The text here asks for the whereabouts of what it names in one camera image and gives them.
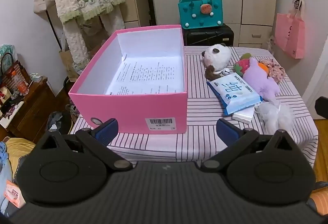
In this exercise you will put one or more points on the blue cloth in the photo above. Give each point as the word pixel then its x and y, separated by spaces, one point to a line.
pixel 3 162

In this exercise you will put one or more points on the pink cardboard box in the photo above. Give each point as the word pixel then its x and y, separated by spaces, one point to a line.
pixel 128 108

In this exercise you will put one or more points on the wooden nightstand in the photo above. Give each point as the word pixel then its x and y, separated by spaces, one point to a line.
pixel 33 106

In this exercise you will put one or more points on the yellow cloth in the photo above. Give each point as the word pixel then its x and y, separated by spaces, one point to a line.
pixel 18 147

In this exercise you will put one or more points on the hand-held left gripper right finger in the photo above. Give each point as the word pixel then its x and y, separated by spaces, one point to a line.
pixel 225 129

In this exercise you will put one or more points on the white panda plush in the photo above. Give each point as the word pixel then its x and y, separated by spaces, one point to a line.
pixel 219 56

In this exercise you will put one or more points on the printed paper sheet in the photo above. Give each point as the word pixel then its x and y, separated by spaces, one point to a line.
pixel 146 75

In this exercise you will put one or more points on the striped tablecloth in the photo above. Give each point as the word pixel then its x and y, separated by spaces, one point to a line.
pixel 205 142

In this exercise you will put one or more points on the woven basket bag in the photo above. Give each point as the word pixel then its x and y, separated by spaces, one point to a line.
pixel 10 78

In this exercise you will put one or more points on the orange drink bottle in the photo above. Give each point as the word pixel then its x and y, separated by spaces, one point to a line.
pixel 20 84

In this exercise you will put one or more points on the teal felt handbag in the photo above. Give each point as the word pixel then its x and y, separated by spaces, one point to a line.
pixel 199 14

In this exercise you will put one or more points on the brown paper bag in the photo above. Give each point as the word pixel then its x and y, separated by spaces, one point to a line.
pixel 67 65

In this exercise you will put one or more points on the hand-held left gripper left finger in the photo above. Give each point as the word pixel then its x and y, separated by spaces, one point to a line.
pixel 109 128

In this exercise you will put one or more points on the strawberry plush toy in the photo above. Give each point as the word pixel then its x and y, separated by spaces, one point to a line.
pixel 243 64

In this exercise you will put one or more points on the white tissue pack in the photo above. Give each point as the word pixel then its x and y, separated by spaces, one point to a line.
pixel 243 116

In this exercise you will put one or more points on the orange cloth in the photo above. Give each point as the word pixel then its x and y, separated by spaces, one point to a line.
pixel 321 201

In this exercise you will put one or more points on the blue wet wipes pack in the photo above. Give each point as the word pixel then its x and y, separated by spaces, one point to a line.
pixel 233 93

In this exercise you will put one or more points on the small silver bell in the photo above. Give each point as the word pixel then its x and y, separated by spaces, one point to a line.
pixel 226 71

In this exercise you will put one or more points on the purple plush toy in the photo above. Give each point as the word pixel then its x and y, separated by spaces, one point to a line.
pixel 258 78

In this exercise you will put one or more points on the pink packet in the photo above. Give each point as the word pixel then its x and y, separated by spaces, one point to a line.
pixel 14 194

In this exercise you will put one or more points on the pink tote bag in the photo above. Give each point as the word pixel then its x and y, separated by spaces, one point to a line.
pixel 292 34

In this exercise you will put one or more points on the floral fabric scrunchie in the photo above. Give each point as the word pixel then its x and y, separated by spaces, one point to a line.
pixel 278 70

